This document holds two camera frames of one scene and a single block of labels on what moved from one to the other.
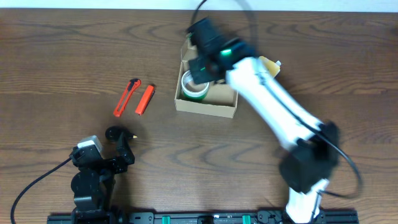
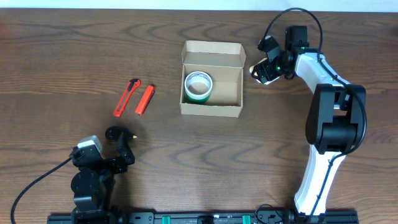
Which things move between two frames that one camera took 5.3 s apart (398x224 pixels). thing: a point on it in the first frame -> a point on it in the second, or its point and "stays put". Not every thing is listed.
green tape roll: (192, 90) -> (197, 101)
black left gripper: (125, 154) stays put
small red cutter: (145, 100) stays put
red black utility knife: (132, 86) stays put
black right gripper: (194, 65) -> (285, 49)
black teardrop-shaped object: (114, 133) stays put
